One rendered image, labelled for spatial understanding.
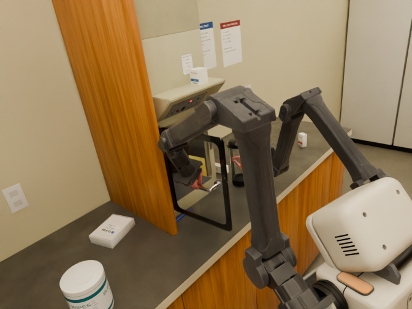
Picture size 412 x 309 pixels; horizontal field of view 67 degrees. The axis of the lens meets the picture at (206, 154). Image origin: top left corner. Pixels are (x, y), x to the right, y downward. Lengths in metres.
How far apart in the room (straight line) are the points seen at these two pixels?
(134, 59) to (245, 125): 0.60
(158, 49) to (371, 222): 0.90
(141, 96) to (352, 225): 0.75
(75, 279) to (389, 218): 0.87
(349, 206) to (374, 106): 3.44
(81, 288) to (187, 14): 1.04
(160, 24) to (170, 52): 0.11
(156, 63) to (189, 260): 0.75
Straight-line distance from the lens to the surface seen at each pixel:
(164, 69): 1.25
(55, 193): 1.59
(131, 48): 1.07
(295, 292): 0.74
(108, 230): 1.43
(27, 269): 1.48
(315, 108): 1.05
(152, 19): 1.22
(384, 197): 0.79
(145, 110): 1.11
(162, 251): 1.30
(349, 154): 1.03
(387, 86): 4.03
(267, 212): 0.66
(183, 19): 1.32
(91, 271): 1.10
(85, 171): 1.62
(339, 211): 0.72
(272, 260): 0.75
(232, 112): 0.57
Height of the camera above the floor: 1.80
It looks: 26 degrees down
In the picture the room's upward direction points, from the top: 7 degrees counter-clockwise
